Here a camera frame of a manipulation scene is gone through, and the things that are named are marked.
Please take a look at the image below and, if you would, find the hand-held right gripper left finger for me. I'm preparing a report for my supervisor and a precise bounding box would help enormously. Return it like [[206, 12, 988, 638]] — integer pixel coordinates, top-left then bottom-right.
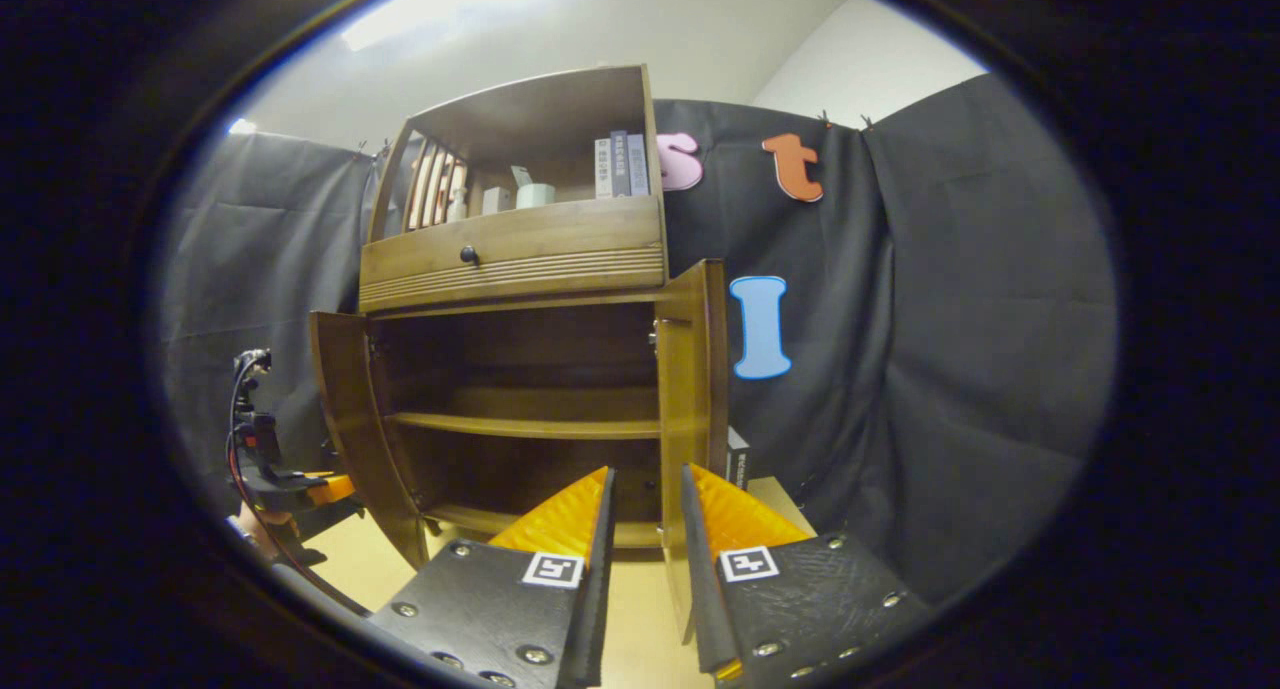
[[368, 466, 617, 689]]

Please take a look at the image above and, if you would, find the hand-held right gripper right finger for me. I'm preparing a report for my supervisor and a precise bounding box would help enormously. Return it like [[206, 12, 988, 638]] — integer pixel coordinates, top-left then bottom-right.
[[682, 462, 936, 685]]

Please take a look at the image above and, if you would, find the wooden double-door shoe cabinet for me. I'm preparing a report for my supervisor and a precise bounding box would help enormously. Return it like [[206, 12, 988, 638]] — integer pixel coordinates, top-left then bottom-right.
[[308, 64, 731, 645]]

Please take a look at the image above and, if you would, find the wooden inner shelf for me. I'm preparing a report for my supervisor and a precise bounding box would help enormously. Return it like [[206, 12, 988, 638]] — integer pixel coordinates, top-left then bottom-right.
[[385, 387, 663, 440]]

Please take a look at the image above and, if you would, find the black backdrop cloth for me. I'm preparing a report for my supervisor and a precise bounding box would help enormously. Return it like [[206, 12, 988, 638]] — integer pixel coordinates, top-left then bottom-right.
[[160, 74, 1119, 610]]

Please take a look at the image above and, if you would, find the red and black cable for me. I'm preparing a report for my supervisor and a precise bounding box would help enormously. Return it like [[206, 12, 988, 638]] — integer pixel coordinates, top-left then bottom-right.
[[226, 354, 373, 618]]

